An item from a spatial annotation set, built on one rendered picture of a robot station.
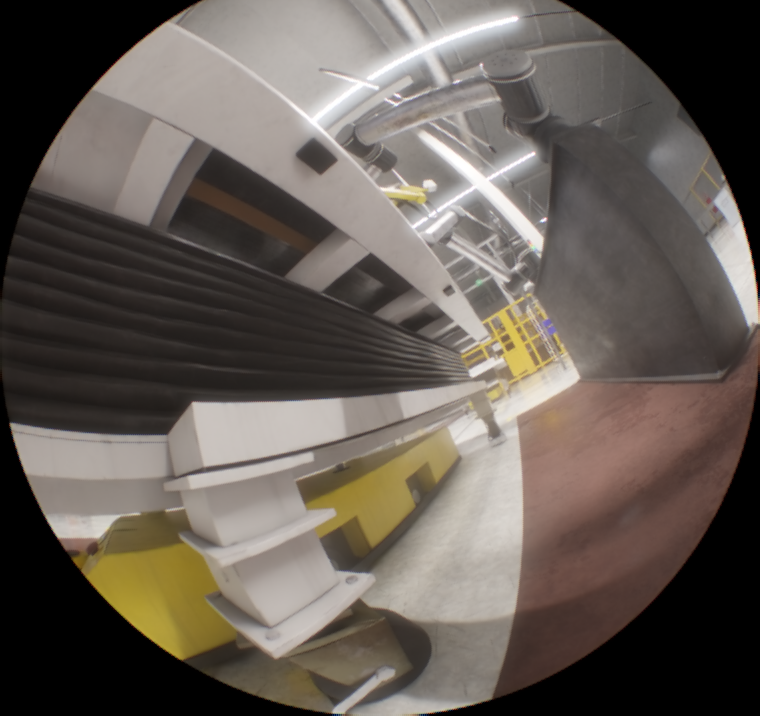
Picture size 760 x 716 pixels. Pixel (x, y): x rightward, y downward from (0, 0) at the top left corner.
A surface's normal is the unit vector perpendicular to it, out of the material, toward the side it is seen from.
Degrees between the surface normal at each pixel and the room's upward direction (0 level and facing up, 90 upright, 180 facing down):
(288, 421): 90
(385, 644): 90
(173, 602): 90
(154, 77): 180
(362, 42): 175
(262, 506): 90
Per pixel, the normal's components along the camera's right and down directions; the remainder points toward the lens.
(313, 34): 0.30, 0.89
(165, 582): 0.78, -0.49
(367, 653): 0.45, -0.51
